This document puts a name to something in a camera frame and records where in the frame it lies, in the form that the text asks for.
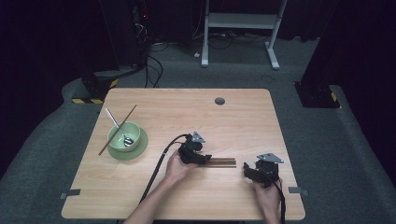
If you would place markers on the person's right hand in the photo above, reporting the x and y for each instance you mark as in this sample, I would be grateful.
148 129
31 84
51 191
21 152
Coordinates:
267 199

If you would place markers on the person's left hand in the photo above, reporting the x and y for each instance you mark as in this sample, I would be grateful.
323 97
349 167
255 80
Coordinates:
177 169

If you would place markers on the single brown wooden chopstick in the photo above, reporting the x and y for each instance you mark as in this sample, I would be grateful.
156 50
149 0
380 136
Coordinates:
109 140

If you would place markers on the metal spoon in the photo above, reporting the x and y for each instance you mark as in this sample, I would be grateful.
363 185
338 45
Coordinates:
115 124

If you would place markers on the row of brown wooden chopsticks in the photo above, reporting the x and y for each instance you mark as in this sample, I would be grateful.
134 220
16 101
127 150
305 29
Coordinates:
222 162

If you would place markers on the white metal stand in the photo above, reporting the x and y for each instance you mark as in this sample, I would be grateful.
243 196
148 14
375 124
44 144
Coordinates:
241 21

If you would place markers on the grey tape strip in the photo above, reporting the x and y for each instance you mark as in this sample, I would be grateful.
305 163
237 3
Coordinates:
298 190
71 193

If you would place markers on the black stand with hazard stripes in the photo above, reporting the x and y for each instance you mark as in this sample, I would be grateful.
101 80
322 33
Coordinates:
96 85
317 93

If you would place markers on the green ceramic bowl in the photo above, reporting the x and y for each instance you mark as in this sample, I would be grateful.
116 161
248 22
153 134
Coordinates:
132 132

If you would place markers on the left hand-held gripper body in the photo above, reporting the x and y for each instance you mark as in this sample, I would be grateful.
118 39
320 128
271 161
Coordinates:
190 149

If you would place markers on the green saucer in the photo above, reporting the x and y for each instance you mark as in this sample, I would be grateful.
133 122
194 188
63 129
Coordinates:
140 151

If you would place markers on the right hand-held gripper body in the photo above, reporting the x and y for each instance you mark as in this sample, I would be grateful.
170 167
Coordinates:
266 172

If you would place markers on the small white plug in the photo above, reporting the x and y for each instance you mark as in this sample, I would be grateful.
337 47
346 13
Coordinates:
197 55

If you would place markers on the grey round table grommet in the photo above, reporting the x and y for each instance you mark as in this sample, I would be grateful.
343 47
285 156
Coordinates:
219 101

